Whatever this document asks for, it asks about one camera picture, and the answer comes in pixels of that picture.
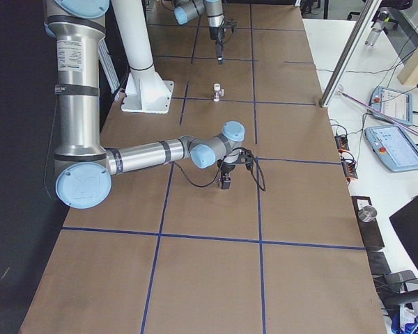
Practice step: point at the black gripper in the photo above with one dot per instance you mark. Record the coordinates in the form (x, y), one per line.
(215, 35)
(227, 169)

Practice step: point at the metal valve with white ends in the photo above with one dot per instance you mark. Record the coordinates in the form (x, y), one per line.
(218, 92)

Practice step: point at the brown paper table cover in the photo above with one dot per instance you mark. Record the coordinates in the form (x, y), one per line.
(170, 252)

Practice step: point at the orange black power strip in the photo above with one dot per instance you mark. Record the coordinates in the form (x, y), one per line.
(342, 143)

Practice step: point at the clear water bottle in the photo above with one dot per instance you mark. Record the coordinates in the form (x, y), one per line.
(377, 28)

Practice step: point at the black box with metal cylinder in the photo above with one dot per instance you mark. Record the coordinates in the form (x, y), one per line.
(368, 226)

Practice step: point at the near blue teach pendant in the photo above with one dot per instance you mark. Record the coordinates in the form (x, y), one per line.
(394, 148)

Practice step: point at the blue teach pendant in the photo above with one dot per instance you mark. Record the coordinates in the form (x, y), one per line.
(394, 148)
(393, 103)

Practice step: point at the far blue teach pendant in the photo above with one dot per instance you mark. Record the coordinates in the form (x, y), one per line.
(393, 103)

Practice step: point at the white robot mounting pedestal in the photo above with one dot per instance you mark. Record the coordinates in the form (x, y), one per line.
(145, 92)

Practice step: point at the aluminium frame post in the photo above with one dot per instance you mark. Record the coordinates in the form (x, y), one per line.
(366, 15)

